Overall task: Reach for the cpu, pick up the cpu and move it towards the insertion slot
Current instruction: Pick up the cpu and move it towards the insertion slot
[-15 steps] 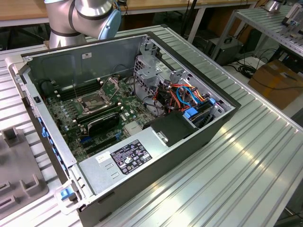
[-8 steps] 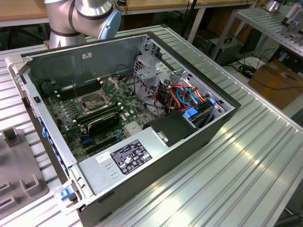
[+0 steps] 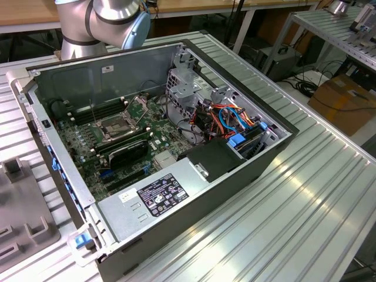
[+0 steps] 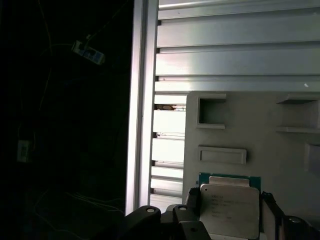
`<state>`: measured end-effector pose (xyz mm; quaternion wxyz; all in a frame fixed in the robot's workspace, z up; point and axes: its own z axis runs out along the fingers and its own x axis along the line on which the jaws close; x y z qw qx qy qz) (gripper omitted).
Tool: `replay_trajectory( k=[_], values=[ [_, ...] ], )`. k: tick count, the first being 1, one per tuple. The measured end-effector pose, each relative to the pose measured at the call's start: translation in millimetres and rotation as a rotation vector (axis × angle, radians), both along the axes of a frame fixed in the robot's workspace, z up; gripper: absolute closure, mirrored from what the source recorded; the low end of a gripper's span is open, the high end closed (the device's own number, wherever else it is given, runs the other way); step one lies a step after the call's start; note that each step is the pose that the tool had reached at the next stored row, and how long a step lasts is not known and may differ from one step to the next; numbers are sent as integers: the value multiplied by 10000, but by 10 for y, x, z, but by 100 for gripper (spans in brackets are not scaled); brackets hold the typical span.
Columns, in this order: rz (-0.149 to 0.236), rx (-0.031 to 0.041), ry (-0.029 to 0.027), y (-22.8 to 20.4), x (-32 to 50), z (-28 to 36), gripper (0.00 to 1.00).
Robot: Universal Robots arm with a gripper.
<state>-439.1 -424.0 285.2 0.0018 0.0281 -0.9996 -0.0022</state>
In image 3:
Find grey power supply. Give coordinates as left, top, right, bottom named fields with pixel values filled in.
left=96, top=158, right=213, bottom=243

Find small silver bracket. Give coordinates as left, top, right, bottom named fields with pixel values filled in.
left=190, top=163, right=210, bottom=180

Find brown cardboard box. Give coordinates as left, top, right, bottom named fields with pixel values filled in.
left=307, top=75, right=376, bottom=137

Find green motherboard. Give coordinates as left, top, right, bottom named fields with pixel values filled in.
left=55, top=96, right=206, bottom=203

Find blue case latch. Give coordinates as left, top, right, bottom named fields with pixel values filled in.
left=75, top=233, right=95, bottom=250

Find black floor cables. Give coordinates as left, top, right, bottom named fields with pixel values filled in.
left=293, top=60, right=347, bottom=98

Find black graphics card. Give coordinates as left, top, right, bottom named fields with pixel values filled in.
left=107, top=139, right=149, bottom=171

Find white power supply sticker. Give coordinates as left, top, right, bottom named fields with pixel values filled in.
left=118, top=189, right=139, bottom=203

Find metal drive cage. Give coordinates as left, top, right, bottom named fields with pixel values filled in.
left=166, top=43, right=219, bottom=130

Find black box on floor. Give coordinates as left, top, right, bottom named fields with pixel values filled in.
left=257, top=43, right=303, bottom=83

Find black RAM slot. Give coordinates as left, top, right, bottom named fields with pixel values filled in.
left=95, top=133, right=153, bottom=155
left=69, top=99, right=129, bottom=114
left=91, top=129, right=153, bottom=150
left=72, top=105, right=127, bottom=125

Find metal locking lever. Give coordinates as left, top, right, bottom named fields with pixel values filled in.
left=89, top=99, right=98, bottom=125

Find silver chipset heatsink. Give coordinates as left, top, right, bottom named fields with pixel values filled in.
left=154, top=151, right=179, bottom=170

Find black looped cable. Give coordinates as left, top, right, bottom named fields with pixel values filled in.
left=176, top=119, right=206, bottom=145

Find CPU socket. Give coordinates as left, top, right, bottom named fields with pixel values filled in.
left=93, top=113, right=139, bottom=145

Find metal slat side table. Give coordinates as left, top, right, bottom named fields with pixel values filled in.
left=261, top=5, right=376, bottom=75

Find black power supply label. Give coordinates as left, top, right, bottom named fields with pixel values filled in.
left=136, top=173, right=189, bottom=218

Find silver robot foot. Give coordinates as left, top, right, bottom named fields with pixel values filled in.
left=325, top=0, right=352, bottom=15

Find grey device with blue part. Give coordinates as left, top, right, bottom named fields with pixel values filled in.
left=349, top=2, right=376, bottom=33

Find orange wire bundle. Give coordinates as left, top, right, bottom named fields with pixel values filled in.
left=209, top=102, right=257, bottom=139

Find open grey PC case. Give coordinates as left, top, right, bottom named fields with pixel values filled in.
left=5, top=38, right=300, bottom=282

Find wooden desk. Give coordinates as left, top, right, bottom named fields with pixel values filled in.
left=0, top=0, right=321, bottom=35

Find black case fan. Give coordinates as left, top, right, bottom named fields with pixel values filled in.
left=48, top=98, right=71, bottom=121

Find black expansion slot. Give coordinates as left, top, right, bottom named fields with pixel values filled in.
left=105, top=169, right=147, bottom=192

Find metal socket cover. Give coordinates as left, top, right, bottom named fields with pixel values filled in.
left=123, top=95, right=149, bottom=132

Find grey parts rack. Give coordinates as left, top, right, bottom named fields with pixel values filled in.
left=0, top=157, right=62, bottom=265

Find blue disk carrier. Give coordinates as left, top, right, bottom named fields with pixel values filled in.
left=226, top=133, right=246, bottom=152

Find black plastic shroud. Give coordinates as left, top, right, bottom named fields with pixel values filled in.
left=177, top=137, right=247, bottom=183

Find blue wire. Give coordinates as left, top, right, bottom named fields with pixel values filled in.
left=218, top=107, right=245, bottom=137

